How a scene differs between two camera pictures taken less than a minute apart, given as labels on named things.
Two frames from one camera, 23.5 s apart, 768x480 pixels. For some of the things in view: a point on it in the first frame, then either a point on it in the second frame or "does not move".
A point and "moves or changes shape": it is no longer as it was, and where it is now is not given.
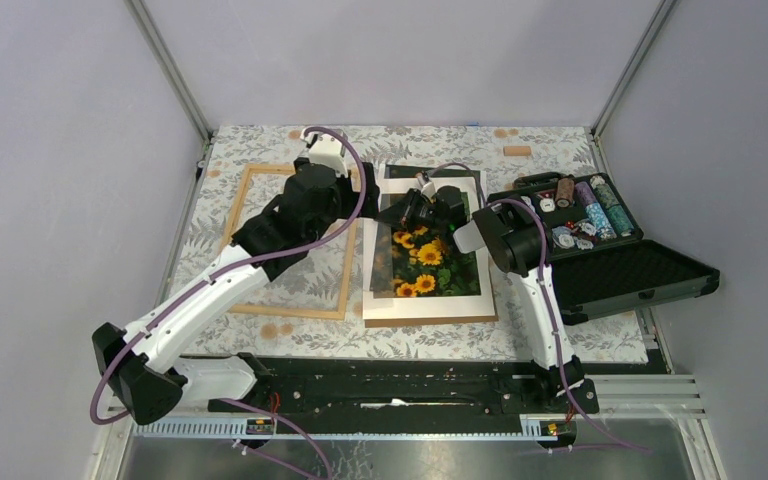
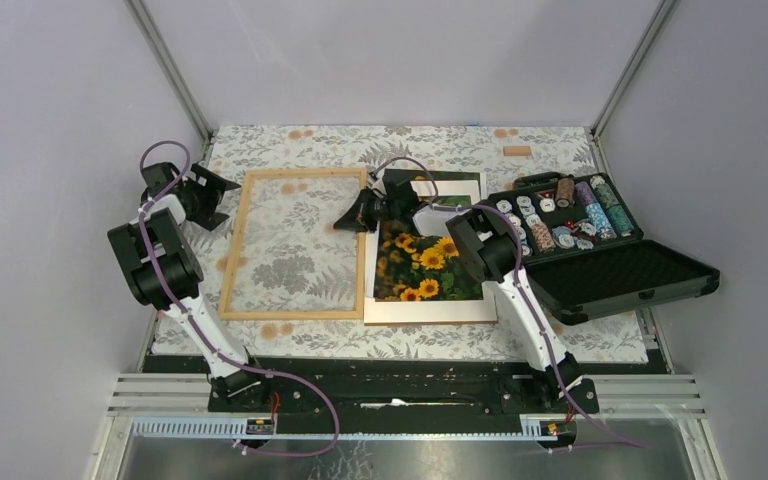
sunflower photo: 428,263 moves or changes shape
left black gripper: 354,198 → 212,185
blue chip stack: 600,221 does not move
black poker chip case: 601,258 does not move
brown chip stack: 565,190 does not move
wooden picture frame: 325,314 moves or changes shape
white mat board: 425,309 does not move
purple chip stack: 584,194 does not move
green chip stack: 613,208 does not move
